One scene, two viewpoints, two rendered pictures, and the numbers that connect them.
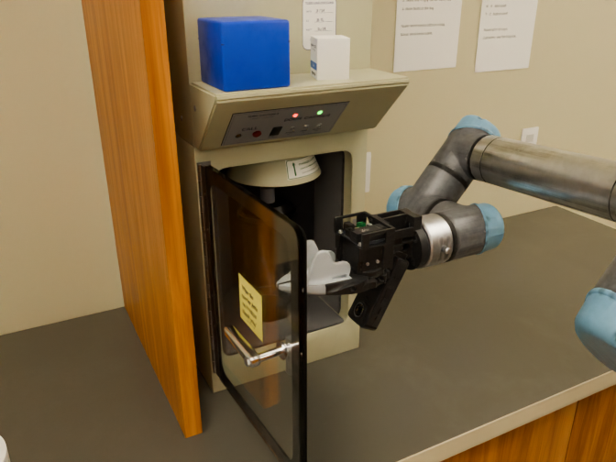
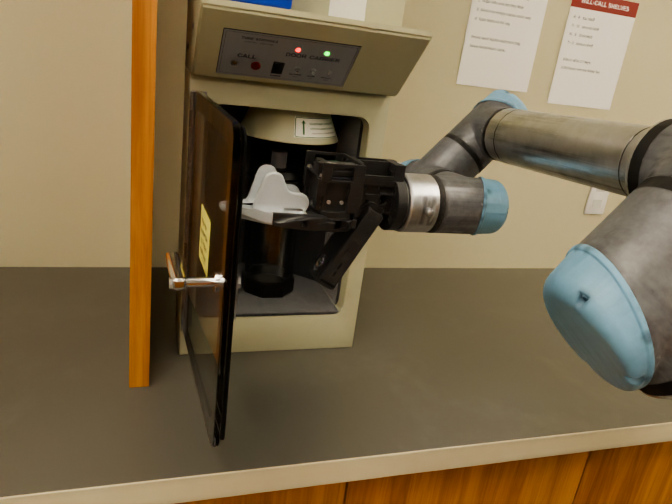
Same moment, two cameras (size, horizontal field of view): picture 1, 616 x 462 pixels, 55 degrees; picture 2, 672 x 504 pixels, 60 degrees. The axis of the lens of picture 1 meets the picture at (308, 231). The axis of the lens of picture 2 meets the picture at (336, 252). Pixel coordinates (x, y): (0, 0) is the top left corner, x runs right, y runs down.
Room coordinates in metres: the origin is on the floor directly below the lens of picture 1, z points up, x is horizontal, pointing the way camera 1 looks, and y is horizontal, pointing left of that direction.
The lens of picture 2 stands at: (0.06, -0.18, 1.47)
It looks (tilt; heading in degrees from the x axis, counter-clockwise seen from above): 20 degrees down; 7
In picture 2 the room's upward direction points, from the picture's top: 8 degrees clockwise
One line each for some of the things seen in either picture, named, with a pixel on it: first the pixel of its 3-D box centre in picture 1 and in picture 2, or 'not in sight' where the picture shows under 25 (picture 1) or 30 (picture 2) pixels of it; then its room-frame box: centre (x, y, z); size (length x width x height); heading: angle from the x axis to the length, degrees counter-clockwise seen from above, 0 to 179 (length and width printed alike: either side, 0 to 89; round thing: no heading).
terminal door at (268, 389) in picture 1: (250, 318); (205, 255); (0.75, 0.08, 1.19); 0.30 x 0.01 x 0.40; 30
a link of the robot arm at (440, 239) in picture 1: (424, 242); (410, 203); (0.78, -0.17, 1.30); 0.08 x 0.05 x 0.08; 29
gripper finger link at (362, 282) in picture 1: (350, 279); (307, 217); (0.70, -0.06, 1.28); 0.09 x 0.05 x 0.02; 119
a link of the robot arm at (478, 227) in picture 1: (462, 231); (460, 204); (0.83, -0.24, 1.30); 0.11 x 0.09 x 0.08; 119
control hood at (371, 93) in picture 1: (302, 112); (309, 52); (0.92, 0.01, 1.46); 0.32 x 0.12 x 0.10; 118
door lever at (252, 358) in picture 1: (253, 343); (189, 270); (0.67, 0.07, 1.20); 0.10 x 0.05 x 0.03; 30
